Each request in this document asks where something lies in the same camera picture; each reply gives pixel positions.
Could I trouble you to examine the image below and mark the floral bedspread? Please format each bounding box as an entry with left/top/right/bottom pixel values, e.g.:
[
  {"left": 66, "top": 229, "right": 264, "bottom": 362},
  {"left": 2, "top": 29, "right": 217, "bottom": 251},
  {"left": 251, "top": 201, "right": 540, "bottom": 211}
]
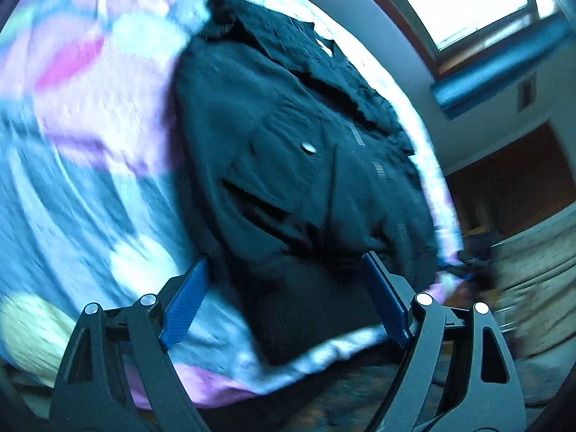
[{"left": 0, "top": 0, "right": 469, "bottom": 415}]

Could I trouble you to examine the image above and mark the wall switch plate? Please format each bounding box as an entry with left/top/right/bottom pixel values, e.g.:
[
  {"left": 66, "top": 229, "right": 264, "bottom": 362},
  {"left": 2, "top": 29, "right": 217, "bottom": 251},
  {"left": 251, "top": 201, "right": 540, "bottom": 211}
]
[{"left": 517, "top": 78, "right": 537, "bottom": 113}]

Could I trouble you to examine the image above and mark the beige patterned cloth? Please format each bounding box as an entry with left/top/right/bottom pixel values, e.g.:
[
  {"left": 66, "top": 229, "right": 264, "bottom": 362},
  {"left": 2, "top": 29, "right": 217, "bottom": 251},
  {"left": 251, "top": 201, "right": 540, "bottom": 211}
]
[{"left": 488, "top": 220, "right": 576, "bottom": 408}]

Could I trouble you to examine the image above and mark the black zip jacket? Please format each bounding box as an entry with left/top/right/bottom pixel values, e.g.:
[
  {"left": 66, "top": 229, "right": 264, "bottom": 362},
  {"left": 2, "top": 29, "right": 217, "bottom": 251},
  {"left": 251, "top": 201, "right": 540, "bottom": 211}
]
[{"left": 173, "top": 0, "right": 444, "bottom": 367}]

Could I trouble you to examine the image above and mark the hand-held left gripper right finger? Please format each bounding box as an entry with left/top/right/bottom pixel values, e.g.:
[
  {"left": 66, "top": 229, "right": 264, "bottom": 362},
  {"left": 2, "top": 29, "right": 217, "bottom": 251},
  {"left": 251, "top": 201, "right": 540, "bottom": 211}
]
[{"left": 361, "top": 251, "right": 527, "bottom": 432}]

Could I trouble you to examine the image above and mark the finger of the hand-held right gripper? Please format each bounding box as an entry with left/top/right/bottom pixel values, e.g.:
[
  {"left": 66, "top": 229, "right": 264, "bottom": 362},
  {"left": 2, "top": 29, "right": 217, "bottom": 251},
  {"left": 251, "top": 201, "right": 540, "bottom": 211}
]
[{"left": 438, "top": 252, "right": 487, "bottom": 286}]

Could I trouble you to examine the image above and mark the brown wooden cabinet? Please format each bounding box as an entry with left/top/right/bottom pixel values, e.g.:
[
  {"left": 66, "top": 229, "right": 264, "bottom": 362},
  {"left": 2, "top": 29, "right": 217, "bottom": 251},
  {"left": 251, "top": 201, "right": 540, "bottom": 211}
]
[{"left": 443, "top": 119, "right": 576, "bottom": 253}]

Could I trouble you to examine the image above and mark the wooden framed window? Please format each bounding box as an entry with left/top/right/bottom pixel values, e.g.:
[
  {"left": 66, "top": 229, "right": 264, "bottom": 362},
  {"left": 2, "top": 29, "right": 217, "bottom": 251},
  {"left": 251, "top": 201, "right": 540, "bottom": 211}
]
[{"left": 355, "top": 0, "right": 565, "bottom": 77}]

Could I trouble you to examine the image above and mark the teal curtain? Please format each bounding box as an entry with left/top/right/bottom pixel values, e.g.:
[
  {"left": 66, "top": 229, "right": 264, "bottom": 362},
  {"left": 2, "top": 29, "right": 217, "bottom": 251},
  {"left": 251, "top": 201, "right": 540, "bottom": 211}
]
[{"left": 429, "top": 15, "right": 576, "bottom": 122}]

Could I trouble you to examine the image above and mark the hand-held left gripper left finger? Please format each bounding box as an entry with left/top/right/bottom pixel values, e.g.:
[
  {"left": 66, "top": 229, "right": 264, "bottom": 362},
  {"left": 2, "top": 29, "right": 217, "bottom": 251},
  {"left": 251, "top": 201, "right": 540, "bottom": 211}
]
[{"left": 49, "top": 254, "right": 212, "bottom": 432}]

